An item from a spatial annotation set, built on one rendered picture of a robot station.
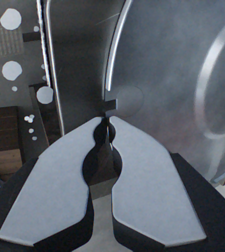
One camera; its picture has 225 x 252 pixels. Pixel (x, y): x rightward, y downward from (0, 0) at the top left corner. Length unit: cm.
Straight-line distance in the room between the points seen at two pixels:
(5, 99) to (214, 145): 85
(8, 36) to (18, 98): 32
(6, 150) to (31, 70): 40
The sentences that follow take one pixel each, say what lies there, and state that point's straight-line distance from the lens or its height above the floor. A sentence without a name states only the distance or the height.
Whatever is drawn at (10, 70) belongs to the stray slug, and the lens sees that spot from 25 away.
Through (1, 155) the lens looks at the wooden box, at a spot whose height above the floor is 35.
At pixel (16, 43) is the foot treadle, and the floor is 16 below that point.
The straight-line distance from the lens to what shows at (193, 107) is 18.
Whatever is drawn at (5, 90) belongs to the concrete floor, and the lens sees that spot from 94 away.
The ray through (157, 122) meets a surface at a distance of 16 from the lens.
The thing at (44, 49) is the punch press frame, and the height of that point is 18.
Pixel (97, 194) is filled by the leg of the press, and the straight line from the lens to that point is 40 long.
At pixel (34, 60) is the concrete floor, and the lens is 90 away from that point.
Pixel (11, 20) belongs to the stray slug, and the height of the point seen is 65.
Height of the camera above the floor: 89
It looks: 52 degrees down
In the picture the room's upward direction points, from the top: 139 degrees clockwise
